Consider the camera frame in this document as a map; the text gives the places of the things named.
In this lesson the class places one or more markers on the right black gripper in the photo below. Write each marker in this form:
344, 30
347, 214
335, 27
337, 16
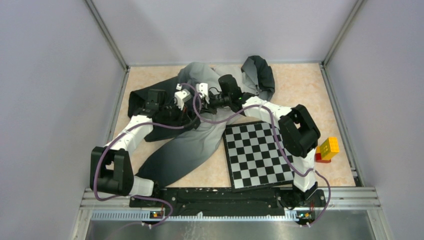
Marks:
211, 110

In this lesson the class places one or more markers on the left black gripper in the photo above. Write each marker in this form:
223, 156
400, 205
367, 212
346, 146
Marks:
182, 118

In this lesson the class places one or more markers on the grey gradient zip jacket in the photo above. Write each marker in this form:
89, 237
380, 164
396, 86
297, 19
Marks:
188, 149

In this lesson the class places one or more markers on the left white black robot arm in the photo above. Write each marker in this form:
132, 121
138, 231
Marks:
111, 172

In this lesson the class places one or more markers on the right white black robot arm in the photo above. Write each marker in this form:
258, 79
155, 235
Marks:
294, 131

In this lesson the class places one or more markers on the black white checkerboard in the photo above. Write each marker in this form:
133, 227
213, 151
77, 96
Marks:
253, 157

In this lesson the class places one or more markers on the red toy brick block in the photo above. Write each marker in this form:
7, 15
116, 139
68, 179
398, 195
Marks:
318, 159

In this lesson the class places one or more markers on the yellow toy brick block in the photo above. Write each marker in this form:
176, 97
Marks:
329, 148

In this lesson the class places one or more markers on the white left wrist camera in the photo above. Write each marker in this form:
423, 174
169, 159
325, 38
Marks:
181, 95

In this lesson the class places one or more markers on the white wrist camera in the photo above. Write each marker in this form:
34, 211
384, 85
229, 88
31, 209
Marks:
181, 95
203, 92

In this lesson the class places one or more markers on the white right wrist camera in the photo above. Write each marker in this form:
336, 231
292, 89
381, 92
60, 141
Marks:
203, 92

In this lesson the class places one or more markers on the aluminium frame rail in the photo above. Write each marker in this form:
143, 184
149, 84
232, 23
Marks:
337, 198

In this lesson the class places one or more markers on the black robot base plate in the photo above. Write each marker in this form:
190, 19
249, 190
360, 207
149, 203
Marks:
223, 202

